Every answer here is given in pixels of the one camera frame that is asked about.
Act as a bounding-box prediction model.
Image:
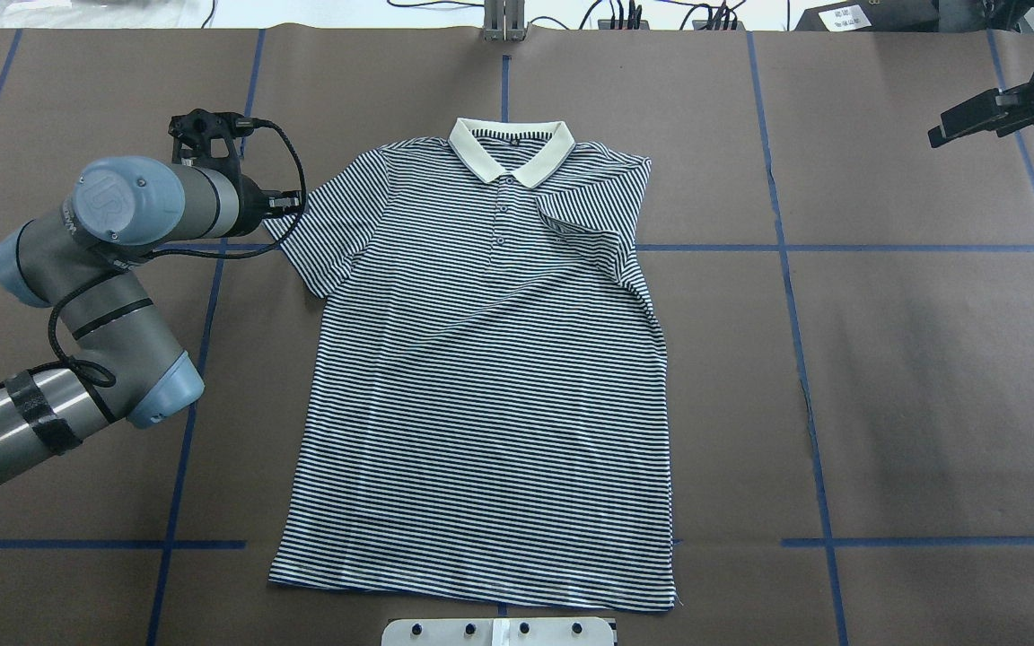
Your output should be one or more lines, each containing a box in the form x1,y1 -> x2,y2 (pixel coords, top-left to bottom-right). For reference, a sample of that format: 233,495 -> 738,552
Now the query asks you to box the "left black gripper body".
237,176 -> 304,236

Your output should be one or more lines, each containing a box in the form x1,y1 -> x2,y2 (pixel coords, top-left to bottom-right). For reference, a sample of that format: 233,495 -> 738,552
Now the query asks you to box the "navy white striped polo shirt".
266,118 -> 678,614

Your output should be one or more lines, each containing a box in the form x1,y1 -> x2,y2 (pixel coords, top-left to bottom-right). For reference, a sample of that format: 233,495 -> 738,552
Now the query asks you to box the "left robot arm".
0,156 -> 307,485

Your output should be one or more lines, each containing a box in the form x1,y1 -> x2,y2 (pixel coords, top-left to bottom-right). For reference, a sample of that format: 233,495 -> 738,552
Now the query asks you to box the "black box with label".
792,1 -> 940,33

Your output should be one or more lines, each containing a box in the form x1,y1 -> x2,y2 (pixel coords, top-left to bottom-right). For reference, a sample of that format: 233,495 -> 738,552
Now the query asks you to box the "black power strip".
598,16 -> 650,31

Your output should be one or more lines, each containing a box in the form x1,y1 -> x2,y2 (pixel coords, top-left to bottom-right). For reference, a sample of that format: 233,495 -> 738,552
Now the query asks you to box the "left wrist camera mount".
168,107 -> 256,183

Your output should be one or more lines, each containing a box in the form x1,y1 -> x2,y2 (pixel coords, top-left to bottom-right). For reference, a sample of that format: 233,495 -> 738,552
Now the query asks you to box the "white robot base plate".
381,616 -> 618,645

